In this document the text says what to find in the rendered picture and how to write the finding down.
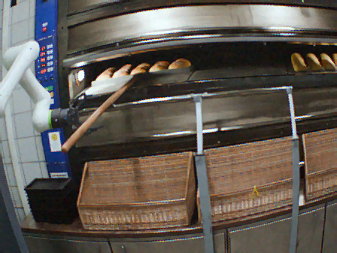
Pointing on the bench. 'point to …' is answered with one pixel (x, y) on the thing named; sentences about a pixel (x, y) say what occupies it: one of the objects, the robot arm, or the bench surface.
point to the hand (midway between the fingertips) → (100, 111)
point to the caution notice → (55, 141)
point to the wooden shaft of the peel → (97, 114)
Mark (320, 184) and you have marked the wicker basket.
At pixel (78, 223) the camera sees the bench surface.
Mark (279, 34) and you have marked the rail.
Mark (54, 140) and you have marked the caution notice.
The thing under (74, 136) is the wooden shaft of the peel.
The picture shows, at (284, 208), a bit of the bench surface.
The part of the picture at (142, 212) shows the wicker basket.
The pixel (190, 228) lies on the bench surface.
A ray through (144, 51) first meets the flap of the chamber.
